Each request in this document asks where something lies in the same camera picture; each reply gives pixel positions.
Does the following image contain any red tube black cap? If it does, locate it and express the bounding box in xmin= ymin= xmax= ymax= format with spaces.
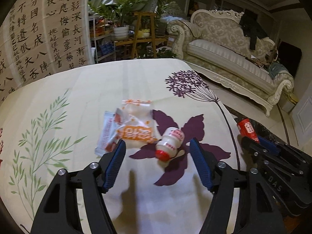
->
xmin=238 ymin=118 xmax=260 ymax=143

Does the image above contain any white bottle red cap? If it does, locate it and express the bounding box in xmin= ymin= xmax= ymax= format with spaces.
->
xmin=155 ymin=127 xmax=184 ymax=162

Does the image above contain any teal cloth on sofa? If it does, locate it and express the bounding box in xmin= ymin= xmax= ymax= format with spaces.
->
xmin=268 ymin=62 xmax=288 ymax=79

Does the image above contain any silver white snack wrapper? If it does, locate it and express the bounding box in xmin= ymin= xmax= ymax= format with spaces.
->
xmin=95 ymin=111 xmax=122 ymax=157

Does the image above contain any floral cream tablecloth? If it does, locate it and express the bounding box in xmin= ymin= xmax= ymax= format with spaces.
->
xmin=1 ymin=59 xmax=246 ymax=233

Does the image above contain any orange clear plastic wrapper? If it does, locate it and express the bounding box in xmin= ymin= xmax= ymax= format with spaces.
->
xmin=115 ymin=99 xmax=157 ymax=143

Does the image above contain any ornate cream sofa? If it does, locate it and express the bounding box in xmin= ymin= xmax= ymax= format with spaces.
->
xmin=167 ymin=10 xmax=294 ymax=116

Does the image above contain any black garment on sofa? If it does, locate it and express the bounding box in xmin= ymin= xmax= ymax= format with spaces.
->
xmin=239 ymin=10 xmax=268 ymax=51

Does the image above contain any small floor green plant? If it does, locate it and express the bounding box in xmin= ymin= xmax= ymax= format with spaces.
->
xmin=157 ymin=48 xmax=177 ymax=59

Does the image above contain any wooden plant stand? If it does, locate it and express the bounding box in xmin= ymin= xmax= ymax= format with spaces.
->
xmin=114 ymin=12 xmax=167 ymax=59

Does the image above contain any metal storage shelf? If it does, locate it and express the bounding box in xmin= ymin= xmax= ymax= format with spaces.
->
xmin=89 ymin=14 xmax=115 ymax=63

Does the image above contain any calligraphy folding screen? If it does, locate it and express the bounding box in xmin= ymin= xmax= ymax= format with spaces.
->
xmin=0 ymin=0 xmax=94 ymax=102

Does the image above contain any white potted green plant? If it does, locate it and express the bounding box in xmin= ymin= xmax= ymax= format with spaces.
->
xmin=89 ymin=0 xmax=145 ymax=40

